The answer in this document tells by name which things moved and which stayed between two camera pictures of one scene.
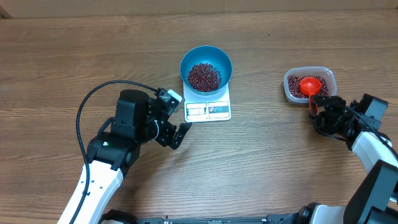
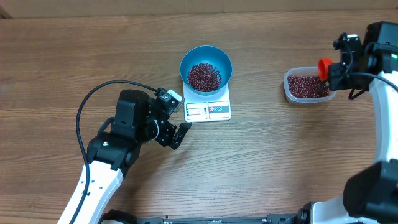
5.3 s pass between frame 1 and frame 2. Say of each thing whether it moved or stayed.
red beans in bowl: stayed
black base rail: stayed
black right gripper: moved
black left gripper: stayed
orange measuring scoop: moved
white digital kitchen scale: stayed
